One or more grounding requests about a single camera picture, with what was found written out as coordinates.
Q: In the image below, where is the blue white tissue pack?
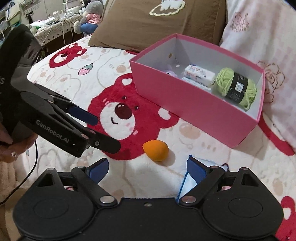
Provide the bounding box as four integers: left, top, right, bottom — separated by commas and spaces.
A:
176, 155, 229, 203

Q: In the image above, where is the orange makeup sponge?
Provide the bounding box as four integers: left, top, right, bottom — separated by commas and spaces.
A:
142, 140, 169, 162

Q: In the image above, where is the green yarn ball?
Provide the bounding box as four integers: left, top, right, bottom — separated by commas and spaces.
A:
212, 68, 257, 111

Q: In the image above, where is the clear plastic floss pick box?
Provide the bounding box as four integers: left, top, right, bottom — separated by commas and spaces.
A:
182, 77, 211, 91

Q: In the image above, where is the small white wet wipes pack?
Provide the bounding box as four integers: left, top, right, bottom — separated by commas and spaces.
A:
184, 64, 215, 87

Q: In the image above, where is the purple plush toy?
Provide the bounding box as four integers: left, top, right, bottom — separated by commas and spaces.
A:
163, 64, 178, 77

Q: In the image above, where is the pink fuzzy sleeve forearm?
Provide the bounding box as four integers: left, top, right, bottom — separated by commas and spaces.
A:
0, 162, 16, 201

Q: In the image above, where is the person left hand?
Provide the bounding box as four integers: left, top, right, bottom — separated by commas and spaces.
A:
1, 124, 38, 163

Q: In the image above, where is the bear print blanket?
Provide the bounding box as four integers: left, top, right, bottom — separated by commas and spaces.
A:
13, 38, 295, 240

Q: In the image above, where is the bedside table with cloth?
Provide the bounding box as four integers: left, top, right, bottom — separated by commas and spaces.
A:
34, 14, 82, 46

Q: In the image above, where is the pink cardboard box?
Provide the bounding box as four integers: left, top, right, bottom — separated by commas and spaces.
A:
130, 34, 265, 148

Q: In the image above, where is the grey plush toy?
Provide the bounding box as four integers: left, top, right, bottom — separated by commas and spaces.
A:
73, 1, 104, 35

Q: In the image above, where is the brown pillow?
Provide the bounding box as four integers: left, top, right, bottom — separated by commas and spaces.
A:
88, 0, 226, 52

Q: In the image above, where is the pink checked pillow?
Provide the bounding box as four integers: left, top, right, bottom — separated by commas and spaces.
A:
220, 1, 295, 148

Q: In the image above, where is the black cable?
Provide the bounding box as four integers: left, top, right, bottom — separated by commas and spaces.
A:
0, 139, 39, 205

